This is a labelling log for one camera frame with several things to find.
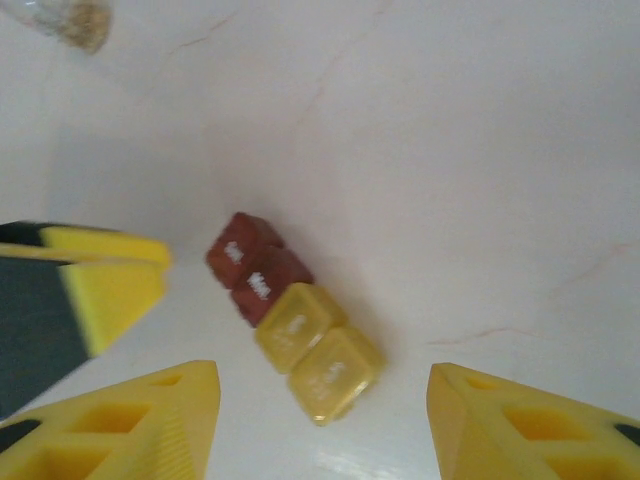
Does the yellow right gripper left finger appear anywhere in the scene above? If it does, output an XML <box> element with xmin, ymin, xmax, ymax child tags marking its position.
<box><xmin>0</xmin><ymin>359</ymin><xmax>221</xmax><ymax>480</ymax></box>

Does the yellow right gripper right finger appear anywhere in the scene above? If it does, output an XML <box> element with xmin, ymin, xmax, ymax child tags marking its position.
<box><xmin>428</xmin><ymin>363</ymin><xmax>640</xmax><ymax>480</ymax></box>

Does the small transparent yellowish object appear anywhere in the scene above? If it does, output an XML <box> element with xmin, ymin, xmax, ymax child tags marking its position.
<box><xmin>204</xmin><ymin>211</ymin><xmax>385</xmax><ymax>428</ymax></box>

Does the clear glass pill jar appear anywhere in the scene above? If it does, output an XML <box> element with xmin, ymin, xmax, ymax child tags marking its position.
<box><xmin>0</xmin><ymin>0</ymin><xmax>114</xmax><ymax>54</ymax></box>

